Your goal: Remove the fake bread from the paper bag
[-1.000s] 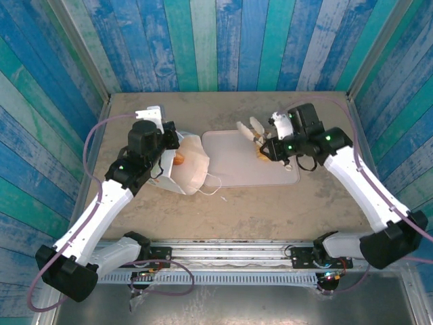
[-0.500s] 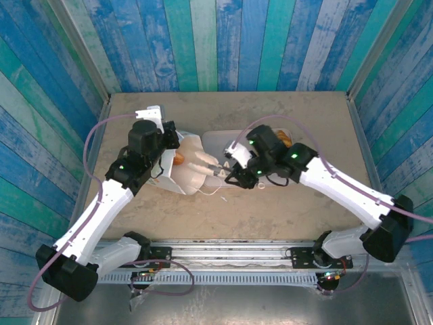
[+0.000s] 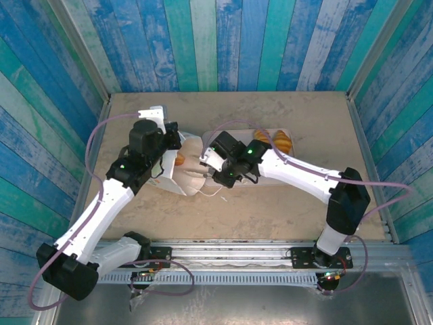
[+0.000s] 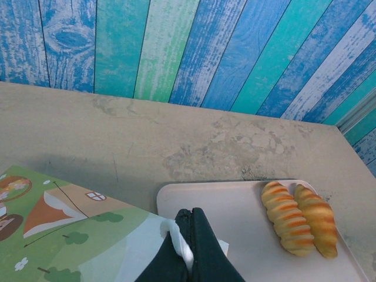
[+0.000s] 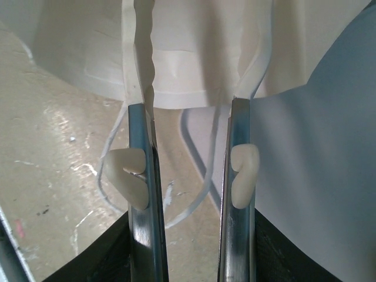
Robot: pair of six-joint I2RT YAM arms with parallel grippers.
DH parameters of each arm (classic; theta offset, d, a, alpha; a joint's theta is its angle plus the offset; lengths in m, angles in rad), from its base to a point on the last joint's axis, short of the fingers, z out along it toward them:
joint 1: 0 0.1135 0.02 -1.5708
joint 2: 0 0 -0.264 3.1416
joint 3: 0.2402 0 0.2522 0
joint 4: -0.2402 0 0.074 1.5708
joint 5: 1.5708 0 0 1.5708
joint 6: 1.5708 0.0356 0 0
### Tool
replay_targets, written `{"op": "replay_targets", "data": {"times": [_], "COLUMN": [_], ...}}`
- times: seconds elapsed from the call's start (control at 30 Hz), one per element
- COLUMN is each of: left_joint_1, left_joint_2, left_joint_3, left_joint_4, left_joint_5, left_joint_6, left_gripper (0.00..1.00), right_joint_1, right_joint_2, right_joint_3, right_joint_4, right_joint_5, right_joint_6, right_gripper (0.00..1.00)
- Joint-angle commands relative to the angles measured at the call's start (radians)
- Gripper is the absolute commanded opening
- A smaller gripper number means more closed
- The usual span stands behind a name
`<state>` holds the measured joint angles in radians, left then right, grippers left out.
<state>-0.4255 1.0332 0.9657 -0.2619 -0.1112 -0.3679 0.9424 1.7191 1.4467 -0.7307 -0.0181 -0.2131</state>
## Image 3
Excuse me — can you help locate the white printed paper bag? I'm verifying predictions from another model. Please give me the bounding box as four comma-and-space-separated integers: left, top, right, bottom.
148, 131, 224, 198

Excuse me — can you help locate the ridged golden fake bread roll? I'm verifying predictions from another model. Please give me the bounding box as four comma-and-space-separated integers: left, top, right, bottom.
253, 129, 273, 145

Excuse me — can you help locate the large golden fake croissant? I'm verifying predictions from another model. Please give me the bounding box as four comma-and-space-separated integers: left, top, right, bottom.
272, 130, 292, 154

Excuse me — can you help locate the pale rectangular tray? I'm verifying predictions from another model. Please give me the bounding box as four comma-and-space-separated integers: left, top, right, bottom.
202, 128, 298, 189

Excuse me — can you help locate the circuit board with LEDs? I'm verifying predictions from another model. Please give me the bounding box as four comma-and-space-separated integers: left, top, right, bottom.
319, 269, 343, 282
131, 269, 160, 279

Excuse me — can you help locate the shiny steel panel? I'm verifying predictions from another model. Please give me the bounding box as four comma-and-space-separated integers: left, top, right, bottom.
53, 282, 419, 325

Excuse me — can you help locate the clear plastic scrap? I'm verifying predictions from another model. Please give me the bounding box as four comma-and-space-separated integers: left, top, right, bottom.
128, 287, 150, 311

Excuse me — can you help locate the aluminium side rail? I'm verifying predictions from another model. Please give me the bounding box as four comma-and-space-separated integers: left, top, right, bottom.
346, 94, 401, 244
64, 96, 113, 243

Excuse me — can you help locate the aluminium mounting rail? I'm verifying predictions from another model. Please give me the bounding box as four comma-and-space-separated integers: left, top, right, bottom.
53, 238, 415, 276

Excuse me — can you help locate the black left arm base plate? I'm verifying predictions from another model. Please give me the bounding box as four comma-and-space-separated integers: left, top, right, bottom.
128, 246, 173, 269

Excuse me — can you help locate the slotted grey cable duct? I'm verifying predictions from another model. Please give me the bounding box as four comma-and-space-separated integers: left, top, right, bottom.
96, 270, 321, 288

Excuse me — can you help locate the aluminium corner post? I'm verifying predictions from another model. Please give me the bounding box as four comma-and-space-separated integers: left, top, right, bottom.
47, 0, 112, 102
347, 0, 414, 101

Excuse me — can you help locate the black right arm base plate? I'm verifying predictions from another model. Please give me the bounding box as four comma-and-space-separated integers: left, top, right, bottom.
290, 246, 353, 270

